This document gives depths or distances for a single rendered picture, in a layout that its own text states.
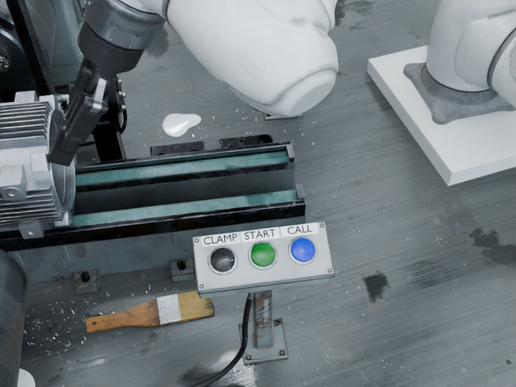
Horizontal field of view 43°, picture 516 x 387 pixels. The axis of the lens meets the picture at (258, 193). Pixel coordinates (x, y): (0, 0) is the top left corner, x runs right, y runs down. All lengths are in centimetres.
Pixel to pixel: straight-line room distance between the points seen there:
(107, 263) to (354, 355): 43
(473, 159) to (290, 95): 71
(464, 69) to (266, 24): 72
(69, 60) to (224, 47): 86
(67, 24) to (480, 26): 79
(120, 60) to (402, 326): 60
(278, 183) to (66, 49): 55
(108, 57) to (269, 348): 51
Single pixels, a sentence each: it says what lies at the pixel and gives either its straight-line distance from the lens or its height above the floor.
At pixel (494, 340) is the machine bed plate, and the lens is 110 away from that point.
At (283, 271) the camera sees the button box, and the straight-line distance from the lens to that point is 81.
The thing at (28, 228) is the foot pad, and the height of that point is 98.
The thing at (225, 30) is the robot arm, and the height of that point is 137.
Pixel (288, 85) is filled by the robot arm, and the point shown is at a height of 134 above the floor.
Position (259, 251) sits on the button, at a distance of 80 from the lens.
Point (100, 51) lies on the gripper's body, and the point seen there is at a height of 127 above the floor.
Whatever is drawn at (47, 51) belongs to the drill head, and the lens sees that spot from 118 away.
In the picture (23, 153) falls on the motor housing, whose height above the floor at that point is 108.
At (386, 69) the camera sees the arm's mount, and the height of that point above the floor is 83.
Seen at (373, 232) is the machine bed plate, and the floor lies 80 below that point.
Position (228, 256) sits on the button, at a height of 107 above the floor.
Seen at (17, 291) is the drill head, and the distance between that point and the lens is 85.
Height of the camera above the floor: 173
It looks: 50 degrees down
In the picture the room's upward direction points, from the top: 2 degrees counter-clockwise
